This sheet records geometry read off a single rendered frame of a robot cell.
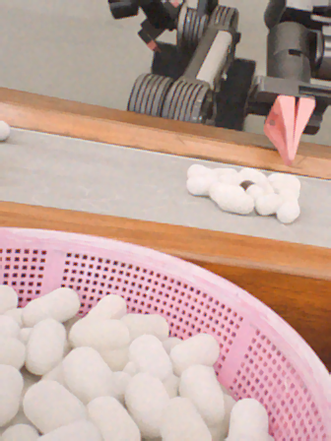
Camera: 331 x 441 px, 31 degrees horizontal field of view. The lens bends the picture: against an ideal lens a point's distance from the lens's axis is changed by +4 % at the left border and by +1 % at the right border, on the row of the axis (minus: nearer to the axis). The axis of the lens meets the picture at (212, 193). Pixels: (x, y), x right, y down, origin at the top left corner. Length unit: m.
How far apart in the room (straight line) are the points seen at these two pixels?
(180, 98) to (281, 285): 0.62
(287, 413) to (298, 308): 0.12
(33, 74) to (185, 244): 2.41
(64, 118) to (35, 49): 2.02
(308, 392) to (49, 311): 0.15
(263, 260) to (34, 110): 0.43
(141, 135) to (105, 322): 0.43
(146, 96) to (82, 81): 1.75
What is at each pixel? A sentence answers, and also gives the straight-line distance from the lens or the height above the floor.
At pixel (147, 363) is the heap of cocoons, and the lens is 0.32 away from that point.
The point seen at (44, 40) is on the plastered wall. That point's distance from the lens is 2.75.
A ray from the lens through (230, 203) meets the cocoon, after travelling 0.55.
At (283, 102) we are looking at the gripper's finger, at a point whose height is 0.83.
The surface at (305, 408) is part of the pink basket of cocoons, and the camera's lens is 0.29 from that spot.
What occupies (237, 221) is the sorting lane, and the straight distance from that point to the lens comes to 0.53.
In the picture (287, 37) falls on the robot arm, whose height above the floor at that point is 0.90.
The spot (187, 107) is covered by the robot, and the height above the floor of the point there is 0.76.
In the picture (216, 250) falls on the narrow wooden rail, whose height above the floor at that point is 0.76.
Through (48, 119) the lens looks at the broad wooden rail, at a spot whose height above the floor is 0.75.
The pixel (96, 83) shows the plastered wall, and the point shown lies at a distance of 2.72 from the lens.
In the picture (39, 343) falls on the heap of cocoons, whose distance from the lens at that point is 0.32.
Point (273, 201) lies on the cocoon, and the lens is 0.56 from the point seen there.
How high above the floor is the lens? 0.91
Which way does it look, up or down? 17 degrees down
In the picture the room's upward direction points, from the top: 11 degrees clockwise
